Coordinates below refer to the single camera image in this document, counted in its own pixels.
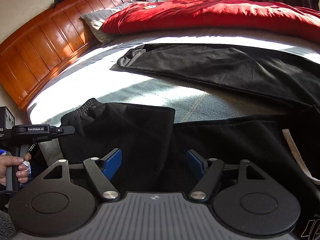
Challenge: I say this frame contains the grey pillow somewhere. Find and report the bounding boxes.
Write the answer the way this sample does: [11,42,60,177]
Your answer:
[81,2,134,44]

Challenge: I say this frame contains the person's left hand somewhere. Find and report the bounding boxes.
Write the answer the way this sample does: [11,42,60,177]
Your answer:
[0,153,31,186]

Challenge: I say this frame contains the wooden headboard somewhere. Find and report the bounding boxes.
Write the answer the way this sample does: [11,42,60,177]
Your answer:
[1,0,130,111]

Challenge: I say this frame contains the black sweatpants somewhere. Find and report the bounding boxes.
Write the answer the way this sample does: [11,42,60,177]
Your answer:
[59,44,319,239]

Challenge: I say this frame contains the small card on duvet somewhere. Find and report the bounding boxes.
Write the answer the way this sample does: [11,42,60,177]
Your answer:
[143,5,158,10]

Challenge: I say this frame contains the red duvet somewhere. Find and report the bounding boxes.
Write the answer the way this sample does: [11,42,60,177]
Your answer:
[101,0,319,43]

